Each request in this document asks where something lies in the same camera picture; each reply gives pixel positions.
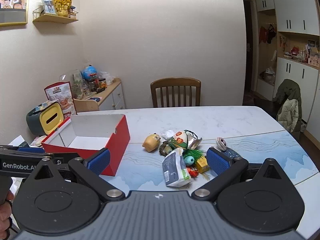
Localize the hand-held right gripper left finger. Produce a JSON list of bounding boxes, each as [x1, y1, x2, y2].
[[27, 147, 126, 202]]

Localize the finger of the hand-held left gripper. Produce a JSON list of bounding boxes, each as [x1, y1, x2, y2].
[[17, 146, 46, 154]]

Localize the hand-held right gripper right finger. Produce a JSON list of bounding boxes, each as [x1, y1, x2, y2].
[[191, 147, 288, 202]]

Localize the dark blue speckled packet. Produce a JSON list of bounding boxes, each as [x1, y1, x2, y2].
[[224, 148, 242, 159]]

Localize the small yellow box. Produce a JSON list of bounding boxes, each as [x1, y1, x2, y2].
[[194, 156, 210, 174]]

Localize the green tassel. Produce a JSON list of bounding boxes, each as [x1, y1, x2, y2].
[[184, 149, 206, 159]]

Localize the red cardboard box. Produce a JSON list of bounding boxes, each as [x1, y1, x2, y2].
[[41, 114, 131, 177]]

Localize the grey tissue pack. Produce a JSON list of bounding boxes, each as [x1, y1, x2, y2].
[[162, 147, 192, 187]]

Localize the white green snack packet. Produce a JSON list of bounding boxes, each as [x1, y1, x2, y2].
[[168, 130, 189, 151]]

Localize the person's left hand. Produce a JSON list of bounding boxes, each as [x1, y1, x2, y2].
[[0, 190, 15, 233]]

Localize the yellow grey tissue box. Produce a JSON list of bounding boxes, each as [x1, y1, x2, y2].
[[26, 102, 64, 136]]

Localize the clear plastic wrapper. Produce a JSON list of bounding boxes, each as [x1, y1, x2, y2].
[[160, 129, 178, 140]]

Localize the light wooden chair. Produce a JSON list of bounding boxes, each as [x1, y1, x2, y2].
[[73, 97, 101, 113]]

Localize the red printed bag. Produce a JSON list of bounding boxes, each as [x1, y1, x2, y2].
[[44, 81, 78, 119]]

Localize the white wooden sideboard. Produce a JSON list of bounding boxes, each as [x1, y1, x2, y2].
[[74, 78, 125, 112]]

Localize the clear plastic bag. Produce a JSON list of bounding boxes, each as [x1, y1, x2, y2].
[[99, 70, 116, 83]]

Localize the blue globe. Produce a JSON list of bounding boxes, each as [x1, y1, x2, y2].
[[81, 65, 99, 81]]

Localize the brown wooden chair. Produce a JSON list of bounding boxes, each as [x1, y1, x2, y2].
[[150, 77, 202, 109]]

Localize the dark green jacket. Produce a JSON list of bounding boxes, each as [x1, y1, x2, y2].
[[273, 79, 302, 133]]

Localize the golden ornament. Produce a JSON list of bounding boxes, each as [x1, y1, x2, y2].
[[53, 0, 73, 18]]

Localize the white wardrobe cabinet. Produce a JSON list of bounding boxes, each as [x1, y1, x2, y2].
[[254, 0, 320, 153]]

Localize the brown bead bracelet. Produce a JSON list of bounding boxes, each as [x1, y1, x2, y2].
[[159, 141, 173, 156]]

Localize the gold wire wall shelf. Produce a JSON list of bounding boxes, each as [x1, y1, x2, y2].
[[32, 7, 79, 24]]

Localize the small photo frame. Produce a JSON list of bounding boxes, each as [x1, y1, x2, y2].
[[40, 0, 56, 15]]

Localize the wall poster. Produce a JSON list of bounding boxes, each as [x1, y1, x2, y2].
[[0, 0, 32, 27]]

